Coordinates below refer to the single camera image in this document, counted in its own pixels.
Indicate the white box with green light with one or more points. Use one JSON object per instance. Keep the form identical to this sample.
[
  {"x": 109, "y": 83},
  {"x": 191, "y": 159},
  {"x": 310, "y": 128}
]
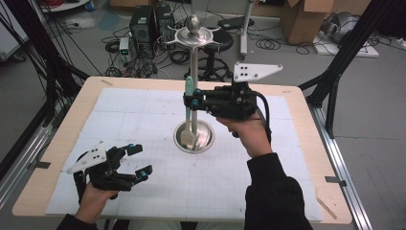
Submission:
[{"x": 124, "y": 48}]

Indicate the open cardboard box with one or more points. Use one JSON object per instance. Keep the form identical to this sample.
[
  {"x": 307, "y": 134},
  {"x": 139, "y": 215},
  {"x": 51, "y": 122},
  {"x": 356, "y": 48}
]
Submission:
[{"x": 127, "y": 2}]

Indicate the white grid mat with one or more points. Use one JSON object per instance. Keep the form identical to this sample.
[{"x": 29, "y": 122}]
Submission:
[{"x": 159, "y": 191}]

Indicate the black frame post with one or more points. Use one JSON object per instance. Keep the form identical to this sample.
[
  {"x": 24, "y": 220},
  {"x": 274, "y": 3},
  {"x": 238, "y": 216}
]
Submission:
[
  {"x": 48, "y": 73},
  {"x": 344, "y": 57}
]

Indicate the light desk with white leg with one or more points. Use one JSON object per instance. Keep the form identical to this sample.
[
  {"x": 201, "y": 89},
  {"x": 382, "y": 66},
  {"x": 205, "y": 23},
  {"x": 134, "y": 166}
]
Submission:
[{"x": 246, "y": 28}]

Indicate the person's left hand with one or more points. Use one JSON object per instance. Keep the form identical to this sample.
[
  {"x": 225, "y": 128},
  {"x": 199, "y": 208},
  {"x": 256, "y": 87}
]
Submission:
[{"x": 94, "y": 204}]

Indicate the black flat case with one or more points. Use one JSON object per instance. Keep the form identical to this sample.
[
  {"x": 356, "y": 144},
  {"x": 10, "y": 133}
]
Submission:
[{"x": 234, "y": 22}]

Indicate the large cardboard box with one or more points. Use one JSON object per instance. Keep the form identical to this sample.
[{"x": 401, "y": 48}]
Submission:
[{"x": 303, "y": 22}]

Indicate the round white table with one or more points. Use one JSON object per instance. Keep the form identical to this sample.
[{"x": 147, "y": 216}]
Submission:
[{"x": 63, "y": 4}]

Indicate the person's right hand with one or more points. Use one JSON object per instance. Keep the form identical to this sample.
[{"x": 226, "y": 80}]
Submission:
[{"x": 252, "y": 134}]

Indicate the metal utensil stand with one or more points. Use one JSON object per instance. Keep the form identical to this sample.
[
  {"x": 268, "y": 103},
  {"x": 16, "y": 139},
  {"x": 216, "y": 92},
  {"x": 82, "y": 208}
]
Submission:
[{"x": 194, "y": 137}]

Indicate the white floor board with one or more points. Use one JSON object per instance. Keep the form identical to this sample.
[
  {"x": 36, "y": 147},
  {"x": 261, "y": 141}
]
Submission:
[{"x": 360, "y": 51}]

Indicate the aluminium rail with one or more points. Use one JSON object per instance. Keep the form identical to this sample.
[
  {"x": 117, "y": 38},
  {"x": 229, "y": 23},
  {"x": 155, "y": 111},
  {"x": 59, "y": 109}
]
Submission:
[
  {"x": 22, "y": 166},
  {"x": 344, "y": 172}
]

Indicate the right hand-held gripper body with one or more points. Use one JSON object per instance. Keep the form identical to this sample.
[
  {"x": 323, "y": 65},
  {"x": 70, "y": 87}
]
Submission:
[{"x": 233, "y": 100}]

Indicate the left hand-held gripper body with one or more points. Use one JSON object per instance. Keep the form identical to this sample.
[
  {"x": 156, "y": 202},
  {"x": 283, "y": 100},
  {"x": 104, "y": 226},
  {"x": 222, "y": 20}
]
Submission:
[{"x": 107, "y": 175}]

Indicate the black stool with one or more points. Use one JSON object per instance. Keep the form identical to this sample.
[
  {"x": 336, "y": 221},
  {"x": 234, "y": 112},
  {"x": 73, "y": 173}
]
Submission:
[{"x": 220, "y": 38}]

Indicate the black computer tower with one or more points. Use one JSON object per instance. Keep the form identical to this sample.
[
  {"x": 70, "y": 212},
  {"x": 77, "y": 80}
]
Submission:
[
  {"x": 164, "y": 19},
  {"x": 142, "y": 24}
]

